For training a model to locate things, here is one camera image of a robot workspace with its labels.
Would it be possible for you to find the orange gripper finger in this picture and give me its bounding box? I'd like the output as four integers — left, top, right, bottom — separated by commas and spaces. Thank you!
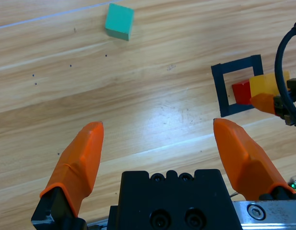
213, 118, 296, 201
31, 121, 105, 230
249, 92, 276, 115

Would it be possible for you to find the yellow wooden cube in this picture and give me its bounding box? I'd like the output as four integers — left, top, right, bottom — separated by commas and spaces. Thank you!
249, 70, 291, 98

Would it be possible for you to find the red wooden cube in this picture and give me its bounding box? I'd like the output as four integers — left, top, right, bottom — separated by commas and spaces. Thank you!
231, 80, 254, 105

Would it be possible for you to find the green wooden cube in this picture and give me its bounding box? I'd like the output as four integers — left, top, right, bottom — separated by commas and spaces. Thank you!
104, 2, 135, 42

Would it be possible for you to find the black tape square outline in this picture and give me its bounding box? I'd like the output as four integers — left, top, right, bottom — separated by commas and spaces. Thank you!
211, 54, 264, 118

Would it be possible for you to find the black cable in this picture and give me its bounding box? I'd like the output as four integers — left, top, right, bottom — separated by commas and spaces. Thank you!
274, 20, 296, 130

